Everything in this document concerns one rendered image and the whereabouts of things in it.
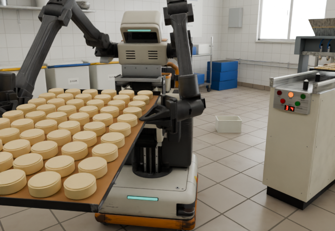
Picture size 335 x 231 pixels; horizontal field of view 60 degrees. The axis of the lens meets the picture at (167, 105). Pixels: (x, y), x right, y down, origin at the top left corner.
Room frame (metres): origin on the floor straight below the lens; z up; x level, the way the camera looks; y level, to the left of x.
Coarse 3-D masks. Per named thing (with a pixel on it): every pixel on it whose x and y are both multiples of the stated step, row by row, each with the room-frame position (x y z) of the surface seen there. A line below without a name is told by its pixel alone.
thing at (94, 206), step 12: (132, 144) 0.59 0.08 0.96; (120, 168) 0.49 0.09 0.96; (108, 192) 0.42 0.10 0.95; (0, 204) 0.40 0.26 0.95; (12, 204) 0.39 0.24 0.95; (24, 204) 0.39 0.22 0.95; (36, 204) 0.39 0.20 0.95; (48, 204) 0.38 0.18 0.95; (60, 204) 0.38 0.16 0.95; (72, 204) 0.38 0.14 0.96; (84, 204) 0.38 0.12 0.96; (96, 204) 0.37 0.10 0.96
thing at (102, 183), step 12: (156, 96) 0.94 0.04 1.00; (108, 132) 0.66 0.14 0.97; (132, 132) 0.66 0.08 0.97; (96, 144) 0.59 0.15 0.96; (120, 156) 0.54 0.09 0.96; (12, 168) 0.50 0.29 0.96; (108, 168) 0.49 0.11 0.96; (96, 180) 0.46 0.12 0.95; (108, 180) 0.45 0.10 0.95; (24, 192) 0.42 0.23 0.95; (60, 192) 0.42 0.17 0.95; (96, 192) 0.42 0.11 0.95
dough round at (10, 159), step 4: (0, 152) 0.52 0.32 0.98; (4, 152) 0.52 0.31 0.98; (0, 156) 0.51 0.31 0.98; (4, 156) 0.51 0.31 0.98; (8, 156) 0.51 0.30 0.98; (12, 156) 0.51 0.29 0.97; (0, 160) 0.49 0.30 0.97; (4, 160) 0.49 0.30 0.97; (8, 160) 0.50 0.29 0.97; (12, 160) 0.51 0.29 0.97; (0, 164) 0.48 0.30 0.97; (4, 164) 0.49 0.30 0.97; (8, 164) 0.49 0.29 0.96; (12, 164) 0.50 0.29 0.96; (0, 168) 0.48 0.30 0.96; (4, 168) 0.49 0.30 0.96; (8, 168) 0.49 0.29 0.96
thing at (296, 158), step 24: (312, 96) 1.79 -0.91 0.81; (288, 120) 1.89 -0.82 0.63; (312, 120) 1.77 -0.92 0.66; (288, 144) 1.88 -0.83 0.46; (312, 144) 1.76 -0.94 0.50; (264, 168) 2.00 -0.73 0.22; (288, 168) 1.86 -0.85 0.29; (312, 168) 1.77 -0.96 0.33; (288, 192) 1.85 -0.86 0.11; (312, 192) 1.80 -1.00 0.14
